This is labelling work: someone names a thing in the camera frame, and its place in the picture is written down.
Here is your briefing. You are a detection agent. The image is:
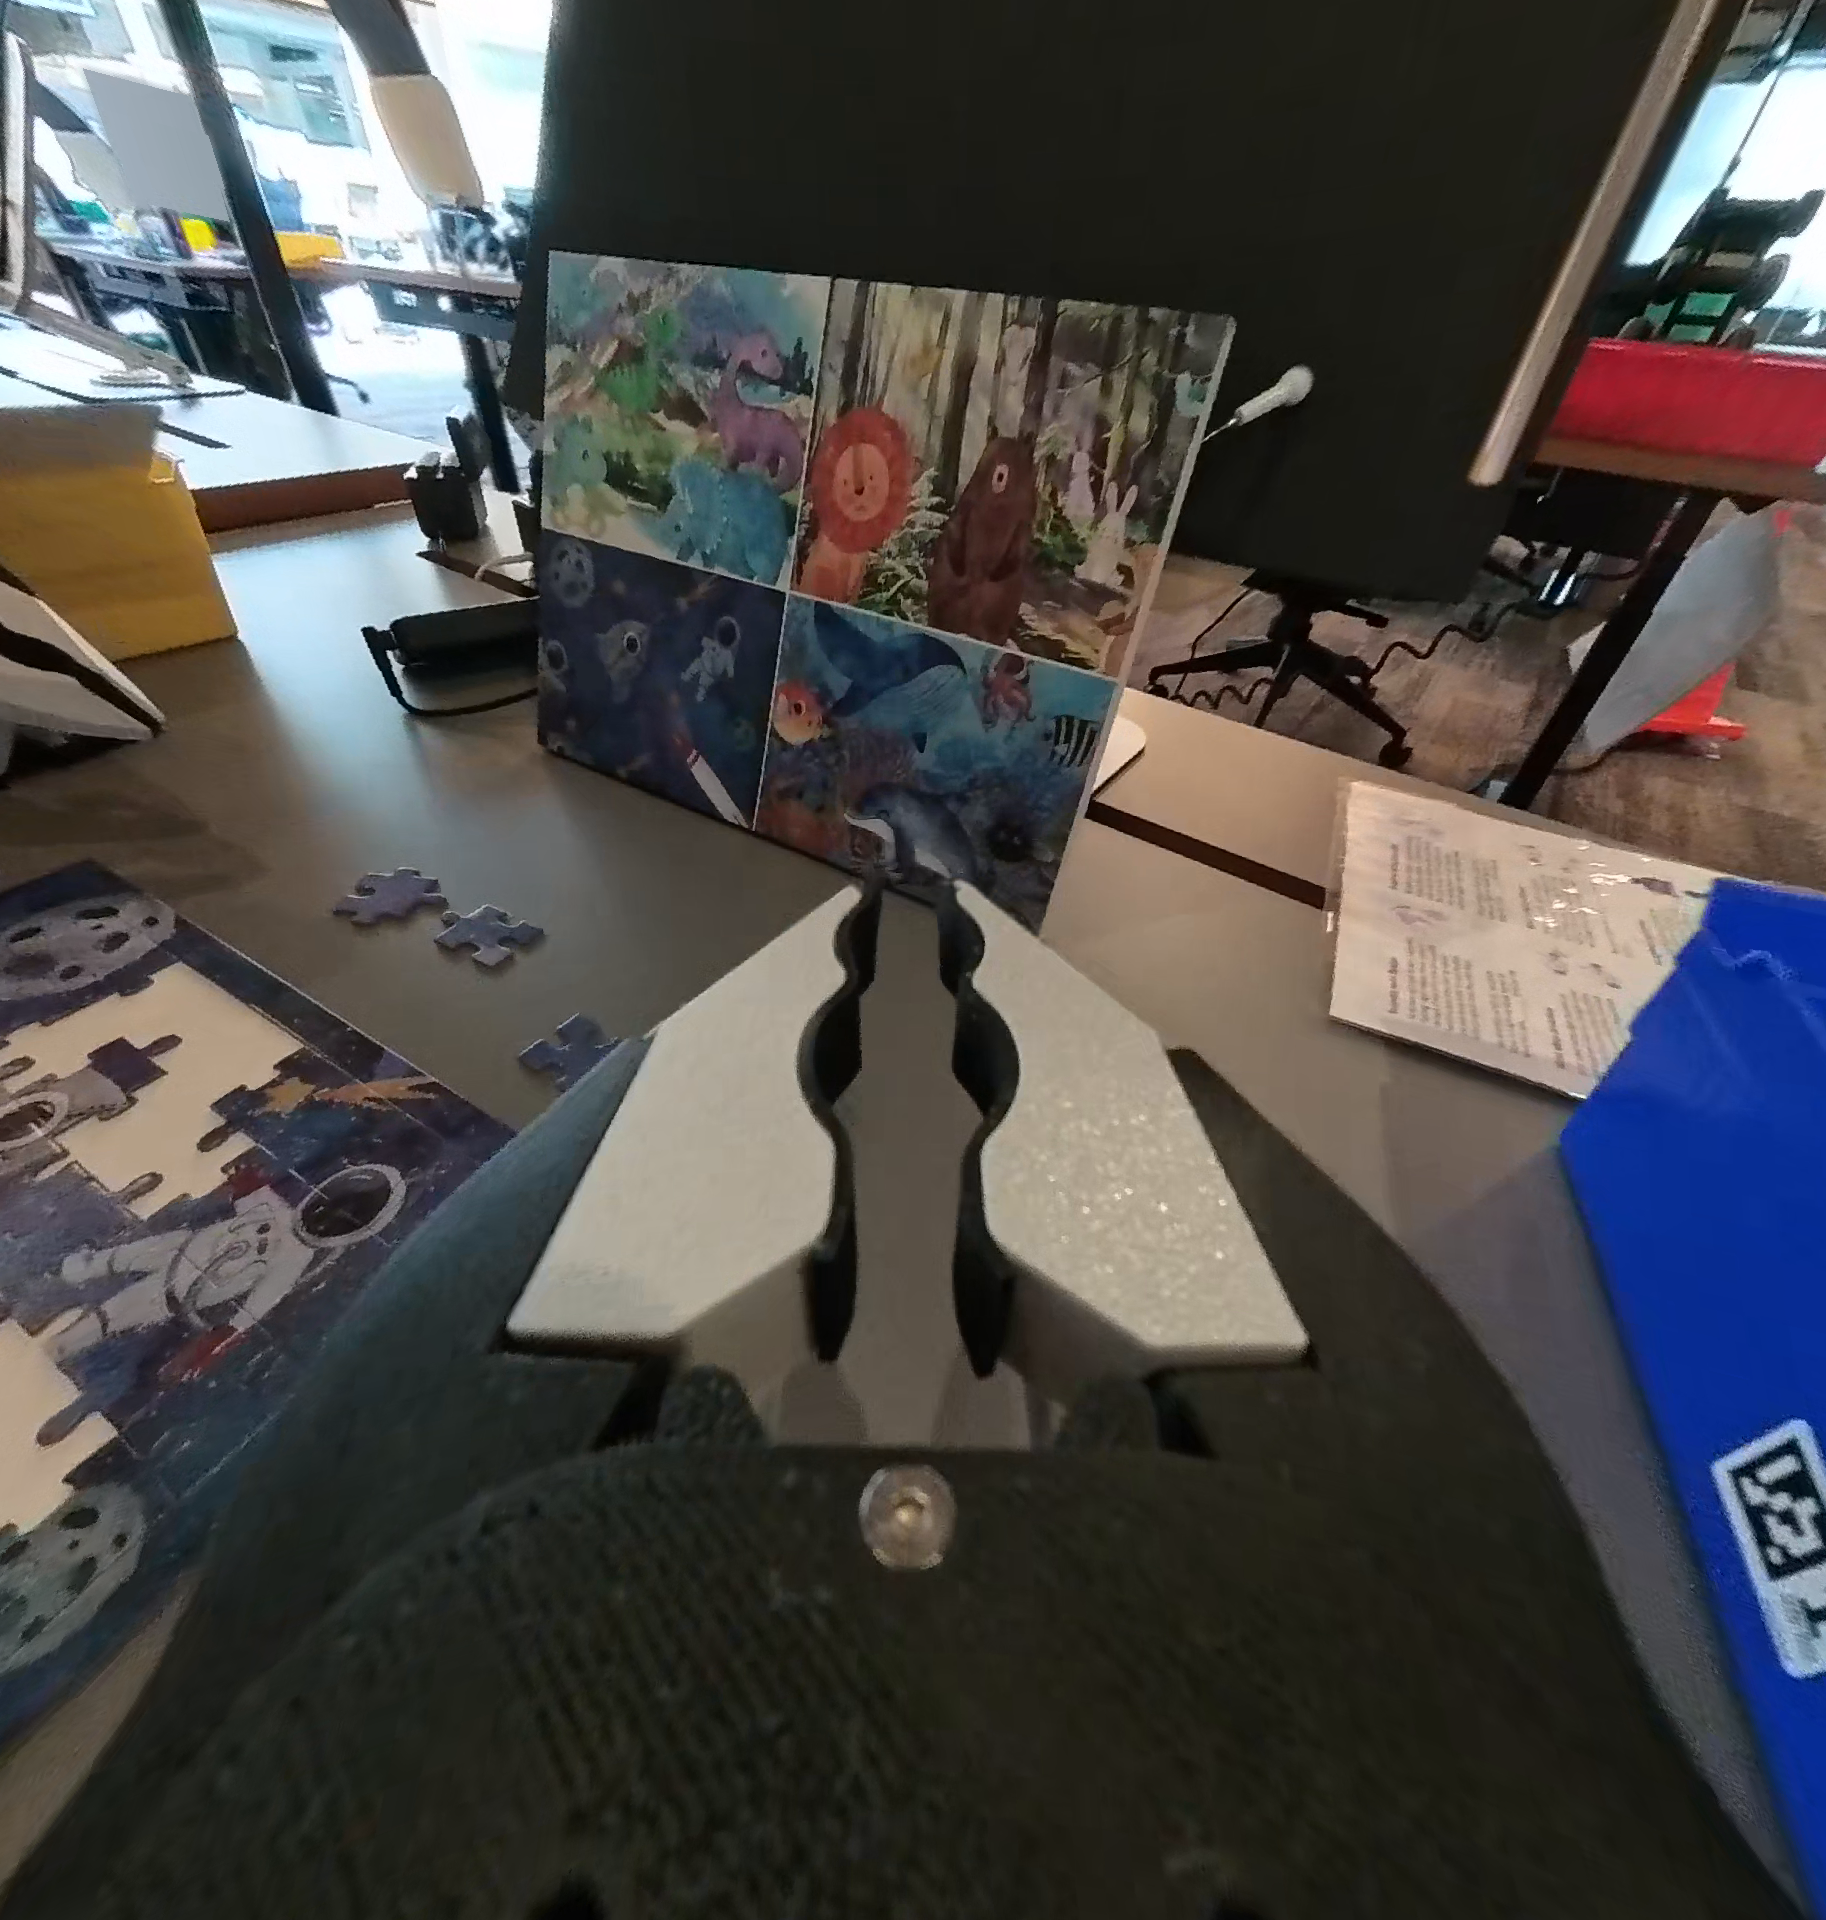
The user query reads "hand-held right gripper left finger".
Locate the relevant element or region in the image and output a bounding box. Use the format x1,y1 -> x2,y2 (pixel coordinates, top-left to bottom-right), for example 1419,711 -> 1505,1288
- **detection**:
506,882 -> 890,1365

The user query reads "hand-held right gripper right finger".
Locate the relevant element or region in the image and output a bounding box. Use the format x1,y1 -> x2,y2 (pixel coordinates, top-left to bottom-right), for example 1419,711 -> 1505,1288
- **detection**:
932,880 -> 1311,1378

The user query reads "space jigsaw puzzle board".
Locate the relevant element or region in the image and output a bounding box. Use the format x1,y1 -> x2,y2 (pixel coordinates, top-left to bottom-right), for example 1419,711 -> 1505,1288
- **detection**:
0,857 -> 518,1792

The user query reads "spaceship porthole puzzle piece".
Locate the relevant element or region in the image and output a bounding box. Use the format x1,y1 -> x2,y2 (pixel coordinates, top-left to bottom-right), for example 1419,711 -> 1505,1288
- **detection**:
0,1071 -> 98,1173

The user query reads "yellow box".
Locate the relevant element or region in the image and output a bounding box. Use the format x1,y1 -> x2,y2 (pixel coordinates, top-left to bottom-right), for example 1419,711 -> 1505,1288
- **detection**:
0,427 -> 240,660

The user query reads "brown neighbouring desk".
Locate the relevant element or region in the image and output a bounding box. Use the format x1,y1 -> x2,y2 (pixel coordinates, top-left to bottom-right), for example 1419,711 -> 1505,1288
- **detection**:
163,400 -> 444,535

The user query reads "purple jigsaw puzzle piece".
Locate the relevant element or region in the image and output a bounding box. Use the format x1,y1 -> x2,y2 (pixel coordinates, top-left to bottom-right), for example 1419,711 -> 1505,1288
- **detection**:
332,866 -> 450,931

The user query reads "black power adapter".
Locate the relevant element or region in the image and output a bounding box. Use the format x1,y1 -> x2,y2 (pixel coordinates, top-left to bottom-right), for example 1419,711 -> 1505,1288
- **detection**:
361,598 -> 548,718

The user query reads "white instruction sheet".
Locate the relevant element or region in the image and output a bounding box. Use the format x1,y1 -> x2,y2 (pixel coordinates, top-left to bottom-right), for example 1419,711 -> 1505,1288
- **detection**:
1325,779 -> 1755,1105

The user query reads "small black device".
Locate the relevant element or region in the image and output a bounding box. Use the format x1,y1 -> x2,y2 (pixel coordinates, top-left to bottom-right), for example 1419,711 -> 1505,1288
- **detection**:
401,446 -> 499,548

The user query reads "black pole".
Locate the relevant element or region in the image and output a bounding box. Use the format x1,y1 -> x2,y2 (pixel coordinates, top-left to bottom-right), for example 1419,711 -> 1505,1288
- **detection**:
155,0 -> 348,420

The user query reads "black background desk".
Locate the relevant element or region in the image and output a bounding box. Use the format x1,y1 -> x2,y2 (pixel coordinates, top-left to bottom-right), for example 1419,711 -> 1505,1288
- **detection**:
45,239 -> 531,496

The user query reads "blue plastic bin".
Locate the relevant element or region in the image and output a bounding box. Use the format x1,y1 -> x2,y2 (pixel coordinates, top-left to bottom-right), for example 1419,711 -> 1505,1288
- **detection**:
1557,876 -> 1826,1920

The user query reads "tan chair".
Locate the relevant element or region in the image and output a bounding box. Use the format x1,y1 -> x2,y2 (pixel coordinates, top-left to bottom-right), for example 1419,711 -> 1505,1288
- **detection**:
366,68 -> 493,211

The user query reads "illustrated puzzle box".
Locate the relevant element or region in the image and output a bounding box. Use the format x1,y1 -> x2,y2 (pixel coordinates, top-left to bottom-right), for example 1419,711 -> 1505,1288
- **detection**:
530,248 -> 1242,935

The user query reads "orange cone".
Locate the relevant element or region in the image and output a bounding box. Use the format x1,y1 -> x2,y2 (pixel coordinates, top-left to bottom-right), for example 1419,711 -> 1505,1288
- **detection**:
1639,657 -> 1750,748

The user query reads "grey plastic bag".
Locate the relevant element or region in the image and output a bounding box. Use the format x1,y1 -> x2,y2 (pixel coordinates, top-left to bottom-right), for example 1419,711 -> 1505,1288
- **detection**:
1577,502 -> 1787,758

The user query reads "brown side desk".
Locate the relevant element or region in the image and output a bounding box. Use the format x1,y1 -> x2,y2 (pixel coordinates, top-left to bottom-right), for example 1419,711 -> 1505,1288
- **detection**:
1497,434 -> 1826,811

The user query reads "red plastic bin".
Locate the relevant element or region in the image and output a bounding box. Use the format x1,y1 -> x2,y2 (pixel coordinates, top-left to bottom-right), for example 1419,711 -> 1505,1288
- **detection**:
1543,337 -> 1826,468

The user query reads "large black monitor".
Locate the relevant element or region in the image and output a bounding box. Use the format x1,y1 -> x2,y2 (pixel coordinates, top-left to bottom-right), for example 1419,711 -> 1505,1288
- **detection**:
499,0 -> 1755,706

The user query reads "white cable plug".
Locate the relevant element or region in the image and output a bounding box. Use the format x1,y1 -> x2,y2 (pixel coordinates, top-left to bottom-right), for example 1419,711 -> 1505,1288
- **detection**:
1221,364 -> 1322,439

